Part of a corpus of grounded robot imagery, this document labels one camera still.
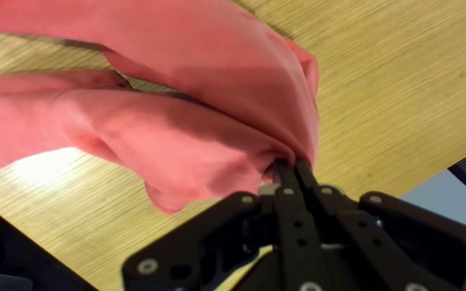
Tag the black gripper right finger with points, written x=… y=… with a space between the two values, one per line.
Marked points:
x=398 y=245

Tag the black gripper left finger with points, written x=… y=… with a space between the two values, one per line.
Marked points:
x=272 y=232

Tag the orange-red cloth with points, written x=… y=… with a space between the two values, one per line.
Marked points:
x=199 y=97

